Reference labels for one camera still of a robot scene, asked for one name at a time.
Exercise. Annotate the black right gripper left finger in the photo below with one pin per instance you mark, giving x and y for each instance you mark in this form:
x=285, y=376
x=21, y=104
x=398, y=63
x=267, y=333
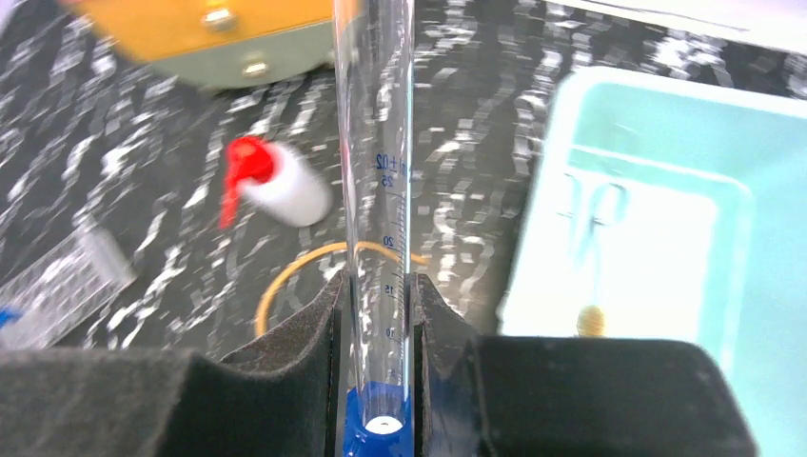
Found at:
x=278, y=395

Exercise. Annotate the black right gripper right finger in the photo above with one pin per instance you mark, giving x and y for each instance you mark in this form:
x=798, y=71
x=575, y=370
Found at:
x=492, y=395

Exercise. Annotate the yellow rubber tube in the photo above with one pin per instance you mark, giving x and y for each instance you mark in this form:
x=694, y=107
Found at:
x=262, y=311

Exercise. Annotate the brown test tube brush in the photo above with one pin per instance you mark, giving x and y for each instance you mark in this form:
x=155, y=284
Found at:
x=591, y=322

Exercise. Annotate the white squeeze bottle red cap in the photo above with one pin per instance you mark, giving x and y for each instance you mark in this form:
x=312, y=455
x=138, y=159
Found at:
x=276, y=178

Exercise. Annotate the metal test tube clamp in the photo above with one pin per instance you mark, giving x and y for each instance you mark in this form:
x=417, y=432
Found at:
x=590, y=213

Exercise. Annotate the graduated cylinder blue base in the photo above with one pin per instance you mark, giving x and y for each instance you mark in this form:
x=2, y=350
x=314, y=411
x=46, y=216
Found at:
x=374, y=71

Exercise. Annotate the clear test tube rack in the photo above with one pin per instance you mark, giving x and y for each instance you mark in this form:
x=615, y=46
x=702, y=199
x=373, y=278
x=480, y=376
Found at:
x=64, y=287

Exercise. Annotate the teal plastic bin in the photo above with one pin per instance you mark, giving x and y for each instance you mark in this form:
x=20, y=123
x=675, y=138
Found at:
x=712, y=249

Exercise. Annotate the test tube in rack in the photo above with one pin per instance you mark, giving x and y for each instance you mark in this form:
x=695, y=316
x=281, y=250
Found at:
x=8, y=317

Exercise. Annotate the round cabinet with coloured drawers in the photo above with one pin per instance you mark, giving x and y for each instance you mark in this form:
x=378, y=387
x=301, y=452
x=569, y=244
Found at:
x=228, y=44

